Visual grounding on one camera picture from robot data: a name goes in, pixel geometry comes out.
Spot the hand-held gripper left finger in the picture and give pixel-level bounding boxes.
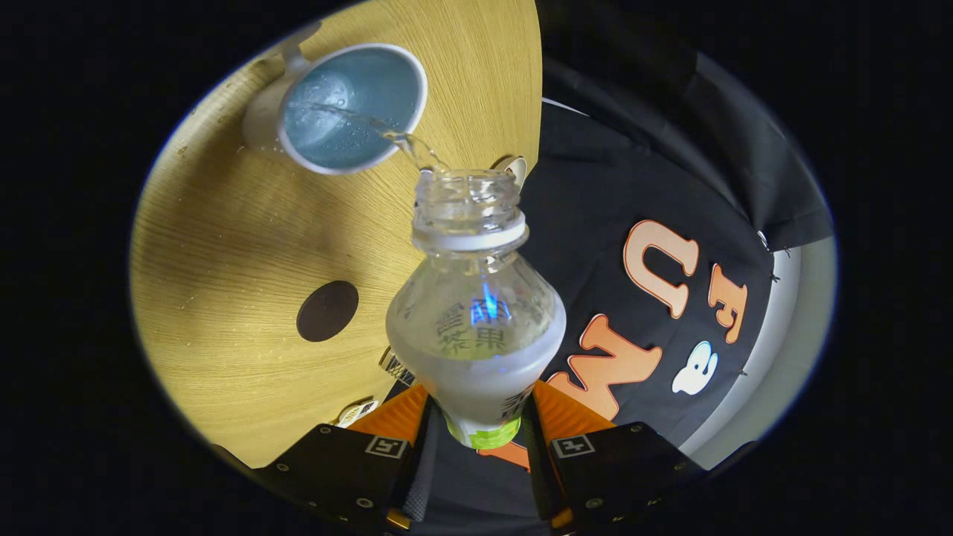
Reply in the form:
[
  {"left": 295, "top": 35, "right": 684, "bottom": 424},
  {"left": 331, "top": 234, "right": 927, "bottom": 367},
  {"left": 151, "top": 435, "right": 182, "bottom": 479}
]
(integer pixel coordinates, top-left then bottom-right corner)
[{"left": 261, "top": 384, "right": 434, "bottom": 536}]

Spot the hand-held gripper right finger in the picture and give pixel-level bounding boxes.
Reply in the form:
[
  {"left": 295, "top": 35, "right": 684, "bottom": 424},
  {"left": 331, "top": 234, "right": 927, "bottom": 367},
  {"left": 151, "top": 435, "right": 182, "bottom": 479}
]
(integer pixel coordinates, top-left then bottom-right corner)
[{"left": 521, "top": 380, "right": 708, "bottom": 536}]

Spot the dark brown round coaster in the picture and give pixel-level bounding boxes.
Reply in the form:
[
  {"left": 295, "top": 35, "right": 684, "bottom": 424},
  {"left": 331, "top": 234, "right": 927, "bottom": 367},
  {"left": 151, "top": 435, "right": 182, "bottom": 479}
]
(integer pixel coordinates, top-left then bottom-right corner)
[{"left": 296, "top": 280, "right": 360, "bottom": 343}]

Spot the clear plastic juice bottle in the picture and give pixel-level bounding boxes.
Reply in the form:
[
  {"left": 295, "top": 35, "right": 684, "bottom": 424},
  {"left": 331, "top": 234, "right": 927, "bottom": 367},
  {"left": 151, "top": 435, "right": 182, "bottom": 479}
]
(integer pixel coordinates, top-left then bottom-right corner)
[{"left": 385, "top": 169, "right": 567, "bottom": 450}]

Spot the white cup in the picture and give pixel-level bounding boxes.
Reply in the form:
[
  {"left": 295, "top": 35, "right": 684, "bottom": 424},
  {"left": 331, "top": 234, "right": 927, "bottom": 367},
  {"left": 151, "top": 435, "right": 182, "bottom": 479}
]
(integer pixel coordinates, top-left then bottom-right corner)
[{"left": 242, "top": 21, "right": 430, "bottom": 176}]

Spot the white divided seed dish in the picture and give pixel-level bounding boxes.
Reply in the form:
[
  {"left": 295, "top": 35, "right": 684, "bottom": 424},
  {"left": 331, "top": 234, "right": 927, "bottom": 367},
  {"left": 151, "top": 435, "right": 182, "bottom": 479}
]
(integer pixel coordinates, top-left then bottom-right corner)
[{"left": 331, "top": 398, "right": 380, "bottom": 429}]

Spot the wooden table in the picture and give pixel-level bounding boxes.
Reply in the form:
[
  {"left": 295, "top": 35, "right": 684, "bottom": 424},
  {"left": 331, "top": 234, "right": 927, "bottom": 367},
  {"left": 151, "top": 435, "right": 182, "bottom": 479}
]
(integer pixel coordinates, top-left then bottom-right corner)
[{"left": 130, "top": 0, "right": 543, "bottom": 470}]

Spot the white round plate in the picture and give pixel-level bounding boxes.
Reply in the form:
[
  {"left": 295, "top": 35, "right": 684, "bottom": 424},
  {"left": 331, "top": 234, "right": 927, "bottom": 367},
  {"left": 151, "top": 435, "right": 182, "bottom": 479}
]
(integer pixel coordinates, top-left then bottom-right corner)
[{"left": 491, "top": 155, "right": 528, "bottom": 187}]

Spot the wire mesh holder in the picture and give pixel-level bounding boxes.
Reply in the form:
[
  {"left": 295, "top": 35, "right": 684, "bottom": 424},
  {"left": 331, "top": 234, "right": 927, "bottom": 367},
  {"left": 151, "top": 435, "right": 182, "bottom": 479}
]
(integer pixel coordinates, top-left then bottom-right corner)
[{"left": 378, "top": 346, "right": 414, "bottom": 388}]

